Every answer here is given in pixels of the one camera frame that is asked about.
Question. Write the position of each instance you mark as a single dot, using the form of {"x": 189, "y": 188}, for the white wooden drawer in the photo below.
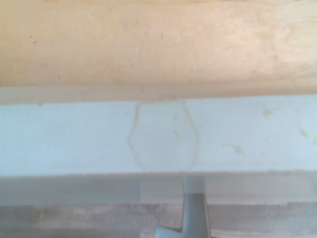
{"x": 158, "y": 74}

